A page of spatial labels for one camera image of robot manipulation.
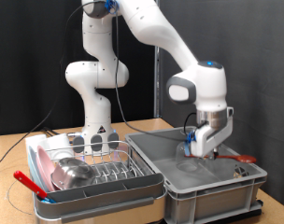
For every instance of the stainless steel pot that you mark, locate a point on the stainless steel pot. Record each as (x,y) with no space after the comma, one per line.
(73,174)

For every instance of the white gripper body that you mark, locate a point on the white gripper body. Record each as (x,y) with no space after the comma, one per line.
(207,140)

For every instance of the grey cutlery holder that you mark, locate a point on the grey cutlery holder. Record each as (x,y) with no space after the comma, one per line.
(70,202)

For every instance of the black backdrop curtain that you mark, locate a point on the black backdrop curtain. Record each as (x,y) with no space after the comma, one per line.
(17,46)

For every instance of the brown wooden stick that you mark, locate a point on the brown wooden stick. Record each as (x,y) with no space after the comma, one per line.
(244,158)

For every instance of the grey plastic crate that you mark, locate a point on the grey plastic crate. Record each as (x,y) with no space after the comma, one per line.
(223,199)

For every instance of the dark oval rack clip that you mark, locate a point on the dark oval rack clip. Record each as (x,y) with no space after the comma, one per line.
(78,144)

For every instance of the dark grey backdrop panel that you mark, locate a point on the dark grey backdrop panel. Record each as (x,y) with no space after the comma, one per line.
(257,46)

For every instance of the white box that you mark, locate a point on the white box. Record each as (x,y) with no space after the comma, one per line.
(56,143)

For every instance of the aluminium frame post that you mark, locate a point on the aluminium frame post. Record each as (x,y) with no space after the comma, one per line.
(157,93)

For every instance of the light blue plastic plate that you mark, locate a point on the light blue plastic plate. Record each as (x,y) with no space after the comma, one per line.
(31,165)

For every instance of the pink plastic plate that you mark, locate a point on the pink plastic plate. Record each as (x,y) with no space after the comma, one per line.
(44,165)

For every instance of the clear wine glass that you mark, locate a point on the clear wine glass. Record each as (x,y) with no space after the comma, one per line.
(182,155)

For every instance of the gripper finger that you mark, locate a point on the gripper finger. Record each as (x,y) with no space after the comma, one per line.
(213,153)
(217,152)

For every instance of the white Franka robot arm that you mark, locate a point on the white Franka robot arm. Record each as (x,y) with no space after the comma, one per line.
(95,74)

